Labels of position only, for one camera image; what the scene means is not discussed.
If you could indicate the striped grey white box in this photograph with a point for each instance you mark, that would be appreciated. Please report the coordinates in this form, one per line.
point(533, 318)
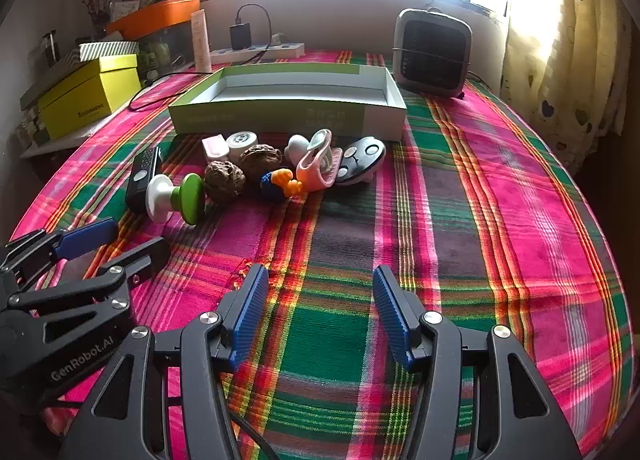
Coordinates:
point(107, 48)

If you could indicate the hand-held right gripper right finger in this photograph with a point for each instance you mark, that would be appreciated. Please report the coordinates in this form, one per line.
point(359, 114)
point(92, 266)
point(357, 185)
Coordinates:
point(395, 320)

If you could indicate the black oval key fob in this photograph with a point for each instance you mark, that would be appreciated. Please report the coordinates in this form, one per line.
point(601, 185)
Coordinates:
point(362, 152)

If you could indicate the pitted brown walnut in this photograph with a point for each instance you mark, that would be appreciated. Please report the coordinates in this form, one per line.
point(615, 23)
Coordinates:
point(224, 181)

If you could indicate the black charger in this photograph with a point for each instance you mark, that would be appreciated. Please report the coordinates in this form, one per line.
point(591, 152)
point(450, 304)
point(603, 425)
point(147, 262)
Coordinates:
point(240, 36)

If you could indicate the green white cardboard box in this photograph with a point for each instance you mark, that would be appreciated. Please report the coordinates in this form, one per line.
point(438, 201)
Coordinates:
point(280, 122)

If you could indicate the pink plastic clip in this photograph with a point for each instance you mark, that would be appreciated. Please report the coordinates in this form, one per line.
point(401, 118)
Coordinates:
point(312, 167)

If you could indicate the plaid tablecloth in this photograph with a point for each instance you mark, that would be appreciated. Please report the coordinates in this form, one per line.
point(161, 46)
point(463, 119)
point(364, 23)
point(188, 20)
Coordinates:
point(450, 220)

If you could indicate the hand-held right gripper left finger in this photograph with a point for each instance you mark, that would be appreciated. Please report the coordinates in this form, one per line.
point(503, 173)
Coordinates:
point(250, 310)

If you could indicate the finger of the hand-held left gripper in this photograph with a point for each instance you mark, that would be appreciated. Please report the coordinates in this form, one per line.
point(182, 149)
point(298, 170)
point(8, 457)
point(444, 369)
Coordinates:
point(140, 257)
point(85, 237)

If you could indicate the black rectangular remote control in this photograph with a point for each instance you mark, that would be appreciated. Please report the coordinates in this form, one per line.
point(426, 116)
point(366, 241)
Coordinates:
point(142, 175)

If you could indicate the small grey plug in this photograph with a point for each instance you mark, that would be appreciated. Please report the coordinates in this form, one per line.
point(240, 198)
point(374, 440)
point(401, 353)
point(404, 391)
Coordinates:
point(278, 39)

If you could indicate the white round jar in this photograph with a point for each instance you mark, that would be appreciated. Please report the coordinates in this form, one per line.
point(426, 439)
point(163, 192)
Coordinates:
point(242, 142)

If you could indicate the orange lidded dark container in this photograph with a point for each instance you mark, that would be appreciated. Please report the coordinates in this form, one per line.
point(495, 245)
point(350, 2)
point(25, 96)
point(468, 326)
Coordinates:
point(155, 15)

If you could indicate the green white massager knob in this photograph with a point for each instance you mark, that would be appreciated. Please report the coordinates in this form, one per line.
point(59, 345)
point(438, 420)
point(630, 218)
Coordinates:
point(192, 197)

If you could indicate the ridged brown walnut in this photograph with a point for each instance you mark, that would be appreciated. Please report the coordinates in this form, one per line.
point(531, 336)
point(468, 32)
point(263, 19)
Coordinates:
point(260, 160)

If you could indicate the yellow box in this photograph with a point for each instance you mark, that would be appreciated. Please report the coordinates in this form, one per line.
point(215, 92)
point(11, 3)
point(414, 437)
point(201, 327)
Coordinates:
point(85, 95)

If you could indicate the cream tube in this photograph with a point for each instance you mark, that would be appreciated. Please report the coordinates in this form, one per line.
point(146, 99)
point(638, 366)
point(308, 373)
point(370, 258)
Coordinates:
point(201, 40)

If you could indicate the blue orange toy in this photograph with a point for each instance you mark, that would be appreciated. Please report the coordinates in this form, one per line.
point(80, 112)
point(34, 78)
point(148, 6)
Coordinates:
point(280, 180)

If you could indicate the white power strip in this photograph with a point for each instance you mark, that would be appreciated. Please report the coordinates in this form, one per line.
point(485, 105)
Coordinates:
point(285, 50)

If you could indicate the cream heart print curtain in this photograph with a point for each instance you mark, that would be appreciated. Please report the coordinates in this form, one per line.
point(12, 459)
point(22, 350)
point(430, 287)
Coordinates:
point(560, 65)

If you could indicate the small pink white holder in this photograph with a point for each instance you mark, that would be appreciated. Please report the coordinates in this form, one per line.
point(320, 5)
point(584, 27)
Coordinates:
point(215, 146)

